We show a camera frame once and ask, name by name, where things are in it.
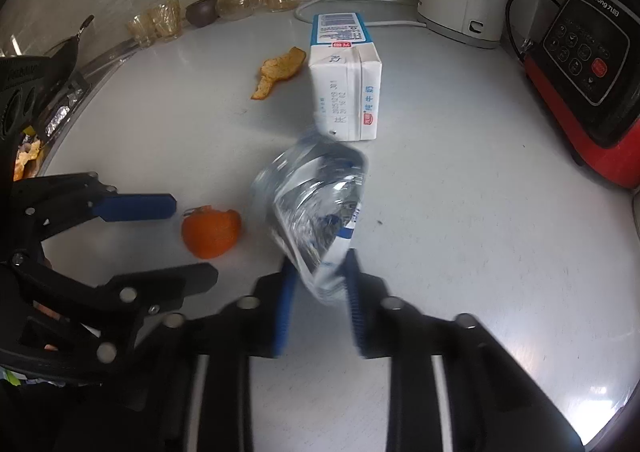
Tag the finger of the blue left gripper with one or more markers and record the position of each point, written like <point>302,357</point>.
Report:
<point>161,290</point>
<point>135,207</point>

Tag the blue white milk carton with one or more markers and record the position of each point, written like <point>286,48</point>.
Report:
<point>346,75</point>

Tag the amber glass cup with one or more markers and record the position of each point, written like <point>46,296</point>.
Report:
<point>167,20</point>
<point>142,30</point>

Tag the dried orange peel strip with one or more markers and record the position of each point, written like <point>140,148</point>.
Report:
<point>278,69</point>

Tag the orange mandarin peel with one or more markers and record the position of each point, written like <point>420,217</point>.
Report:
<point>208,233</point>

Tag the amber glass teapot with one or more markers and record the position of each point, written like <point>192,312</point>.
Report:
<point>233,10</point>

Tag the black red blender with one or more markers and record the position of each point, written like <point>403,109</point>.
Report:
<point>586,69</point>

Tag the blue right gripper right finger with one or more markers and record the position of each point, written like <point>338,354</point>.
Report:
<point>372,323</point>

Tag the dark brown ceramic cup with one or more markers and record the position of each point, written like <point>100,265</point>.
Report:
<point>202,13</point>

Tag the silver blue wrapper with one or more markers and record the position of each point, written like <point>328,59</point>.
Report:
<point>309,198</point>

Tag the black wok with lid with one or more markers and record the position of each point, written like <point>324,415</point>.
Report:
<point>66,51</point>

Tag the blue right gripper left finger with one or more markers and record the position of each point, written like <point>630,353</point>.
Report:
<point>270,319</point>

